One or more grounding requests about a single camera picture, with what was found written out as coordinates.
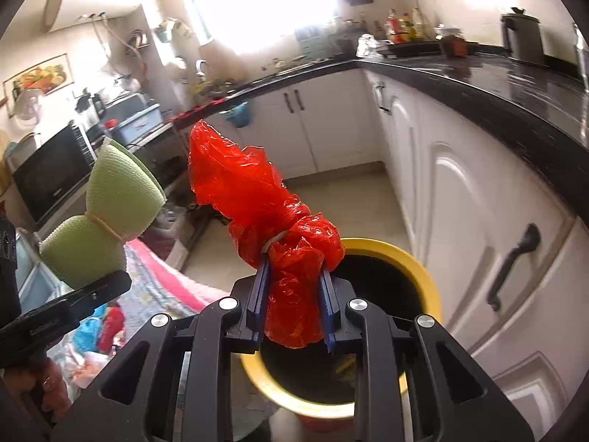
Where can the chrome faucet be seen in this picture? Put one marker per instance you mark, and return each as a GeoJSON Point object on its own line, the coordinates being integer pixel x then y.
{"type": "Point", "coordinates": [201, 66]}

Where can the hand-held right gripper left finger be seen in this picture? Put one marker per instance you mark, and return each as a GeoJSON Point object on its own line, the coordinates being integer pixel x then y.
{"type": "Point", "coordinates": [257, 306]}

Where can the hanging metal strainer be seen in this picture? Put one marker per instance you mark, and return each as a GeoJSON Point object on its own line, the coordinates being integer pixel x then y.
{"type": "Point", "coordinates": [138, 39]}

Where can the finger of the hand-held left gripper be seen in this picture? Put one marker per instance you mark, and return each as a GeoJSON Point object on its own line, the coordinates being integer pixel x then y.
{"type": "Point", "coordinates": [99, 290]}

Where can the grey electric kettle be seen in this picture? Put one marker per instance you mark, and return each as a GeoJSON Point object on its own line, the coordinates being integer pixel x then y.
{"type": "Point", "coordinates": [522, 37]}

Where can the red plastic bag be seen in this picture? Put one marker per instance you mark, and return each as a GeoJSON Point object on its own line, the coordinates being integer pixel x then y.
{"type": "Point", "coordinates": [239, 184]}

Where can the person's left hand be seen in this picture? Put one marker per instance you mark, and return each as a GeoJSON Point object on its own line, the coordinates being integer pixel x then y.
{"type": "Point", "coordinates": [48, 384]}

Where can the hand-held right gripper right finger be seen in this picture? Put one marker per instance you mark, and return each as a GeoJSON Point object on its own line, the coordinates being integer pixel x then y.
{"type": "Point", "coordinates": [327, 313]}

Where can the white water heater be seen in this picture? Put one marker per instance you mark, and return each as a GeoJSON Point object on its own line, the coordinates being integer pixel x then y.
{"type": "Point", "coordinates": [92, 0]}

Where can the green foam net sleeve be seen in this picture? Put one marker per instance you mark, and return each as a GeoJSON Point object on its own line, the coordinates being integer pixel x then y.
{"type": "Point", "coordinates": [117, 193]}

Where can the red patterned cloth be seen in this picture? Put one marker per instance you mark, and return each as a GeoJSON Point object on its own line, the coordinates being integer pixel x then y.
{"type": "Point", "coordinates": [186, 115]}

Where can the teal small drawer organiser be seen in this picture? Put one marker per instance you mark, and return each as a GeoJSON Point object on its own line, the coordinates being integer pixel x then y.
{"type": "Point", "coordinates": [315, 41]}

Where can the black frying pan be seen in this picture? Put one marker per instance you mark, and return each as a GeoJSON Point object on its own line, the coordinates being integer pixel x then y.
{"type": "Point", "coordinates": [409, 49]}

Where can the white sink cabinet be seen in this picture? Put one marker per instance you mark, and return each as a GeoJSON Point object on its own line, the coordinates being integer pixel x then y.
{"type": "Point", "coordinates": [331, 124]}

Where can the brown jar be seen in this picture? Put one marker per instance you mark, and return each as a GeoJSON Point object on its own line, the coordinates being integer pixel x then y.
{"type": "Point", "coordinates": [452, 47]}

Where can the white teapot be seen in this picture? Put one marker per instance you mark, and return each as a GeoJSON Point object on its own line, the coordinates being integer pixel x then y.
{"type": "Point", "coordinates": [177, 66]}

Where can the blue hanging basket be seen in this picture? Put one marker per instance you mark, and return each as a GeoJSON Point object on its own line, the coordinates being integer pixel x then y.
{"type": "Point", "coordinates": [239, 115]}

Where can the row of condiment bottles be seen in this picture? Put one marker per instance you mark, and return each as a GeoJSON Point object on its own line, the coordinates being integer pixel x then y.
{"type": "Point", "coordinates": [400, 27]}

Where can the grey-blue plastic dish box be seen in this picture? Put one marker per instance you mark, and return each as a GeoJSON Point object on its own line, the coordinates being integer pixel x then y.
{"type": "Point", "coordinates": [138, 124]}

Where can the green wall-mounted holder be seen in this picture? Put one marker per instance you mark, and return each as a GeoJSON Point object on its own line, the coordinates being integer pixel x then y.
{"type": "Point", "coordinates": [168, 31]}

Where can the wooden cutting board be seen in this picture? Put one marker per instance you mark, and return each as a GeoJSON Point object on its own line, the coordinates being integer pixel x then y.
{"type": "Point", "coordinates": [216, 55]}

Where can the white desk fan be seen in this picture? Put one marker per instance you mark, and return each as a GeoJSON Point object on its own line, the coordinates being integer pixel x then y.
{"type": "Point", "coordinates": [27, 106]}

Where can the framed fruit wall picture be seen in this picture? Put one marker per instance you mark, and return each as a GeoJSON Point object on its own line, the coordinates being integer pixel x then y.
{"type": "Point", "coordinates": [41, 78]}

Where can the white arched-door cabinet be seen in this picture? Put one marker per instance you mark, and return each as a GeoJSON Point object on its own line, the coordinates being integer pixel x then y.
{"type": "Point", "coordinates": [460, 193]}

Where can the dark floor mat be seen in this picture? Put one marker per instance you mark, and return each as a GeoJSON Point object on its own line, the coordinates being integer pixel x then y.
{"type": "Point", "coordinates": [200, 212]}

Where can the black microwave oven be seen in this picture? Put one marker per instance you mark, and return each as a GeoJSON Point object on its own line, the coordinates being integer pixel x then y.
{"type": "Point", "coordinates": [50, 175]}

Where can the pink floral blanket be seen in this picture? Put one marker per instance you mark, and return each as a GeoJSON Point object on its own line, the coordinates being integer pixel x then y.
{"type": "Point", "coordinates": [156, 281]}

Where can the yellow-rimmed trash bin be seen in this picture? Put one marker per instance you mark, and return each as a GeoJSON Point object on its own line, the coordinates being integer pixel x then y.
{"type": "Point", "coordinates": [414, 276]}

